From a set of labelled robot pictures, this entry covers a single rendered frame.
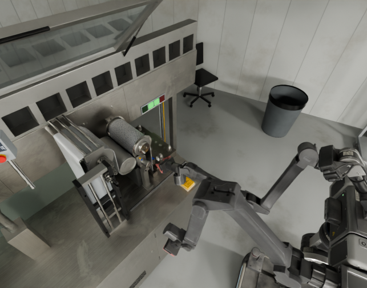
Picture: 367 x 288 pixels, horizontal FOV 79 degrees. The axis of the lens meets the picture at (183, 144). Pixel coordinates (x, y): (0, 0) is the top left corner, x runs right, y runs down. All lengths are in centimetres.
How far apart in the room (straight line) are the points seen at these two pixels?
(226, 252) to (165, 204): 105
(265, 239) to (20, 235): 110
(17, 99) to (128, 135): 54
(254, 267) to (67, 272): 135
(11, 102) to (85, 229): 80
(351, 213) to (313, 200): 199
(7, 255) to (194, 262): 143
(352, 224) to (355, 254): 10
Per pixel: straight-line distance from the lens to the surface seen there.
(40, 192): 163
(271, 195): 124
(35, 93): 127
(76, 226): 157
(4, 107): 126
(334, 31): 356
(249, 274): 212
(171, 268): 230
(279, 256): 81
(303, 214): 282
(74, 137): 123
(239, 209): 65
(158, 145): 164
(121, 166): 132
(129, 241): 144
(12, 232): 138
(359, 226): 97
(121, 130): 139
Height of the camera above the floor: 223
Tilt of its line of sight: 47 degrees down
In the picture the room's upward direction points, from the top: 2 degrees clockwise
